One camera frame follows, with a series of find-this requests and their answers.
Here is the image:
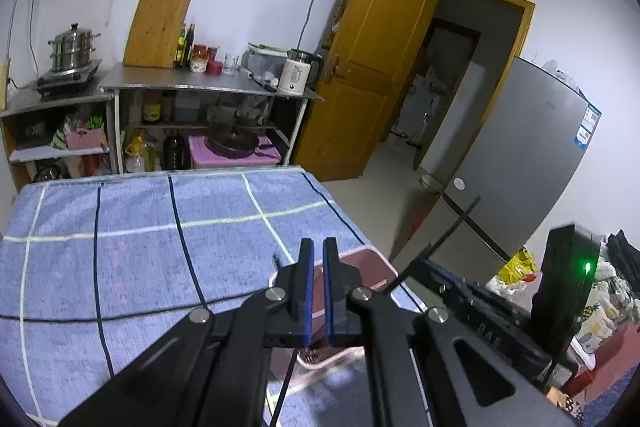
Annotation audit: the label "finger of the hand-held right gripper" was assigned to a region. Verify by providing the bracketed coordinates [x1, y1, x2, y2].
[407, 257, 482, 309]

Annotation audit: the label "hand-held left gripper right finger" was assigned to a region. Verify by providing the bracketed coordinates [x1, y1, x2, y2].
[322, 237, 576, 427]

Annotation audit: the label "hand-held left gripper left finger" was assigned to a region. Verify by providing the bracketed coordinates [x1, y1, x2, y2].
[57, 237, 316, 427]

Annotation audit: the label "pink plastic utensil holder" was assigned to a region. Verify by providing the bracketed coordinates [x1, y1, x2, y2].
[269, 245, 402, 374]

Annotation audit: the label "printed plastic bags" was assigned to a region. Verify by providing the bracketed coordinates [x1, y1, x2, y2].
[575, 257, 640, 349]

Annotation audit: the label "yellow plastic bag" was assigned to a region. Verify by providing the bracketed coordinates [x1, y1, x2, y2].
[497, 249, 541, 284]

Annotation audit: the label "black garment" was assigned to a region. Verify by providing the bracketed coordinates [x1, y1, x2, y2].
[606, 229, 640, 269]

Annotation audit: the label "silver refrigerator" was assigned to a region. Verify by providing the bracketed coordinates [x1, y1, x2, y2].
[419, 56, 603, 266]

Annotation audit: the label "black frying pan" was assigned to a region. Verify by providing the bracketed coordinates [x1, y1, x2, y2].
[205, 129, 281, 160]

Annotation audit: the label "pink plastic storage box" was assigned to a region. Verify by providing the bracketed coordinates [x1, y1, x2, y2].
[188, 134, 281, 169]

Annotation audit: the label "blue checked tablecloth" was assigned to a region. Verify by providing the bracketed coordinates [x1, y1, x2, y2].
[0, 166, 427, 427]

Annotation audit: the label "dark brown jug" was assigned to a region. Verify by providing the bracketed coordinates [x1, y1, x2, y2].
[162, 130, 193, 172]

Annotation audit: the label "white electric kettle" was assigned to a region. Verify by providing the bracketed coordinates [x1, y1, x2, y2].
[278, 49, 324, 96]

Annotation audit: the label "yellow wooden door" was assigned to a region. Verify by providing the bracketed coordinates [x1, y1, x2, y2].
[291, 0, 441, 182]

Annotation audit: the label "steel kitchen table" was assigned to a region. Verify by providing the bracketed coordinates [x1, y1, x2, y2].
[100, 62, 325, 174]

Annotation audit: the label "clear plastic food container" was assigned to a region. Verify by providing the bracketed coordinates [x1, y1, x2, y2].
[242, 43, 292, 80]

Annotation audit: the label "pink woven basket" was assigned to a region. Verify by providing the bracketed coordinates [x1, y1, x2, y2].
[63, 129, 109, 152]

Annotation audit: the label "dark oil bottle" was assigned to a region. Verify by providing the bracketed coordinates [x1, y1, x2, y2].
[183, 24, 196, 68]
[173, 24, 187, 69]

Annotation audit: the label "wooden cutting board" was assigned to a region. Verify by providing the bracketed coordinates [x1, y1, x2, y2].
[123, 0, 192, 70]

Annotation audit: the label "black induction cooker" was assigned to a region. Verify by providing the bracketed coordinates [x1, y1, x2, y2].
[34, 59, 104, 100]

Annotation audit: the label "low metal shelf unit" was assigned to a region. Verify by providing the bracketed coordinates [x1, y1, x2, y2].
[0, 91, 119, 194]

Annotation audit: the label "stainless steel steamer pot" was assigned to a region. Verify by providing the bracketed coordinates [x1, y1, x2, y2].
[48, 23, 101, 72]

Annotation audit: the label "beige power strip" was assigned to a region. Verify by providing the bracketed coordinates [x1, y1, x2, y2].
[0, 56, 12, 110]

